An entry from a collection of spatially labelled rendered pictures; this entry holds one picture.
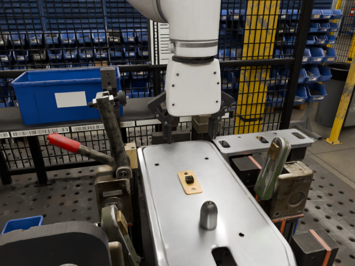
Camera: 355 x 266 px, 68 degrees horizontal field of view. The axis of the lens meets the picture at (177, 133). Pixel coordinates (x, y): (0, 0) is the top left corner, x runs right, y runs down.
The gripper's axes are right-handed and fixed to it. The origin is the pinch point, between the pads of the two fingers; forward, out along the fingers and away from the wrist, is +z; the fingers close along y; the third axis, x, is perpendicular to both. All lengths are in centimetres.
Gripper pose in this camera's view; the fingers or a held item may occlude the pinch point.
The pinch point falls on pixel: (190, 134)
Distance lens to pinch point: 53.3
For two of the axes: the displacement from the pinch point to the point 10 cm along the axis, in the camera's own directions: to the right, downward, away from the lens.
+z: -0.1, 9.0, 4.3
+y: 9.7, -0.9, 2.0
